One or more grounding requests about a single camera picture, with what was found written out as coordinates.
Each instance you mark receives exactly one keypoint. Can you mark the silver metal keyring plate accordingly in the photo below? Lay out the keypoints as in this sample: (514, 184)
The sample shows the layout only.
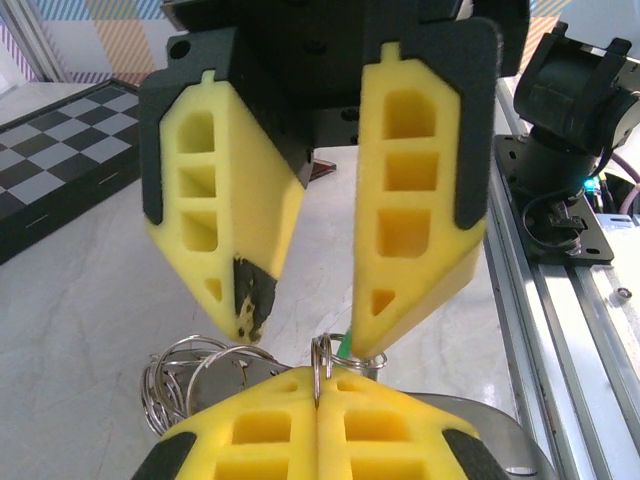
(515, 450)

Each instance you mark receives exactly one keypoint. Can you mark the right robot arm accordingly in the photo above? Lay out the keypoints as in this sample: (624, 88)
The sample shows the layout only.
(565, 100)

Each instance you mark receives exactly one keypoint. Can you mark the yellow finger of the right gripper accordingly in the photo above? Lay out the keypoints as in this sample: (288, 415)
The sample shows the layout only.
(370, 200)
(250, 200)

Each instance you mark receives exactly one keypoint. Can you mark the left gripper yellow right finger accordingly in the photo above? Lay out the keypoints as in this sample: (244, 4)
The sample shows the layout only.
(332, 450)

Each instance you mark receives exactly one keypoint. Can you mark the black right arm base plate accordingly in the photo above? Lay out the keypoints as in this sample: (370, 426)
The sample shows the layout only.
(595, 245)

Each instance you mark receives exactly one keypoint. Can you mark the green key tag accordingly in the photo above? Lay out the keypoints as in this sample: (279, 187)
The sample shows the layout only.
(344, 347)

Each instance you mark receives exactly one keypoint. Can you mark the black grey chessboard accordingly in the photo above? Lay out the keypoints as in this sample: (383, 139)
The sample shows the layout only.
(60, 130)

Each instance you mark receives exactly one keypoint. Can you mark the aluminium mounting rail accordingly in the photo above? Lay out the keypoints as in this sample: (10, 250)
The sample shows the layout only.
(550, 350)

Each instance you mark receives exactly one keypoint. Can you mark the aluminium frame post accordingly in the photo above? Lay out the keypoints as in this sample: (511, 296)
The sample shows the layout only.
(35, 50)

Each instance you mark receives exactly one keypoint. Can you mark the small dark red object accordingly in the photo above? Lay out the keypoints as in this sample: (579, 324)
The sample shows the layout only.
(325, 172)

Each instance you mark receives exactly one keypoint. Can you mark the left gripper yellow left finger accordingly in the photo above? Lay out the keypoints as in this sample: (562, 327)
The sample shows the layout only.
(300, 450)

